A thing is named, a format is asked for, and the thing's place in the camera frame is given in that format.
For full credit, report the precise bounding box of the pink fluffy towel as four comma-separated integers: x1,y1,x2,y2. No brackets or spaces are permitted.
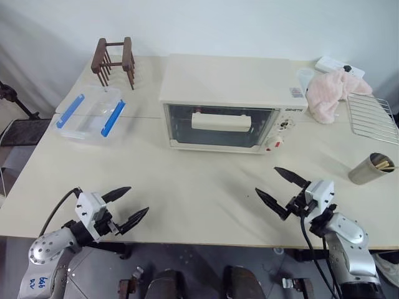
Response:
305,69,373,126

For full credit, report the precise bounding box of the glass oven door with handle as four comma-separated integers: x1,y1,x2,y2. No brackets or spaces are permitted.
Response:
163,103,280,148

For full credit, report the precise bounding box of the dark mesh chair seat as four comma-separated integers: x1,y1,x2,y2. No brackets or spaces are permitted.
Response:
0,118,51,148

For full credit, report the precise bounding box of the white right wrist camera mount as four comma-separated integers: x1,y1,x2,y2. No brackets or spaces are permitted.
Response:
303,179,335,216

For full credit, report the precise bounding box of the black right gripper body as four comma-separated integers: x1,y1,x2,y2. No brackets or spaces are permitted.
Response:
284,186,316,219

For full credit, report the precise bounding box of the cream toaster oven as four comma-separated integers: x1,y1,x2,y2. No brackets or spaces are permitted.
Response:
158,54,310,155

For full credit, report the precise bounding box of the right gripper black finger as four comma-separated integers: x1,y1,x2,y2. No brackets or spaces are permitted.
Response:
273,166,310,189
255,187,290,222

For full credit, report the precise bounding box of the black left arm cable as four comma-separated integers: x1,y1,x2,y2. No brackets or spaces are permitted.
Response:
37,186,83,239

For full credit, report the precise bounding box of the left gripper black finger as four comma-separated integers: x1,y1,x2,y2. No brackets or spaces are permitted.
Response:
102,186,132,203
119,206,150,235

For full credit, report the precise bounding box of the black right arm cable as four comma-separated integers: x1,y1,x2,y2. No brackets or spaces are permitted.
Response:
299,213,337,299

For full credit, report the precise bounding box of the white power strip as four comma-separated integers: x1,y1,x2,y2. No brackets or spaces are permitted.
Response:
314,55,367,79

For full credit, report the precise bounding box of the clear plastic storage container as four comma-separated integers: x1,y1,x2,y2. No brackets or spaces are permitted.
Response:
55,84,127,147

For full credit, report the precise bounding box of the black table frame foot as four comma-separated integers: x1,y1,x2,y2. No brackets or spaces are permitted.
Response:
294,248,329,263
90,240,132,260

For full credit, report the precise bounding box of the dark rounded shape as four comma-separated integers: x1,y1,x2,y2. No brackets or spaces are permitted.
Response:
147,268,185,299
222,265,266,299

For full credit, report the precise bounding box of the metal wire rack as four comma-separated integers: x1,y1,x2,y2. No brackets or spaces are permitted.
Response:
345,92,399,146

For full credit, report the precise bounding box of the steel cup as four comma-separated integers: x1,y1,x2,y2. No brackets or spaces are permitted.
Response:
347,152,395,186

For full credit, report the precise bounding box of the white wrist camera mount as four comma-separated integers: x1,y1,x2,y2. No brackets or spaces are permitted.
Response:
303,179,335,216
75,192,108,242

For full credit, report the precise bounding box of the brown wooden rack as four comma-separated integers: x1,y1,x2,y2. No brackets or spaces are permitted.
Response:
90,37,137,91

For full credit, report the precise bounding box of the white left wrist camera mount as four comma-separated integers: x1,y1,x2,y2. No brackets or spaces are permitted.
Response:
75,192,108,242

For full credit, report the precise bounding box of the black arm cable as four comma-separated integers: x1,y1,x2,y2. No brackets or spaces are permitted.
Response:
37,186,83,239
299,213,337,299

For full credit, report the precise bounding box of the blue container latch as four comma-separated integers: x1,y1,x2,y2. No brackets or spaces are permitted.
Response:
100,99,127,138
55,93,86,130

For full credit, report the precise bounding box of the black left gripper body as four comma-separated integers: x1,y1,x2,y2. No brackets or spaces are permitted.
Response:
92,209,126,238

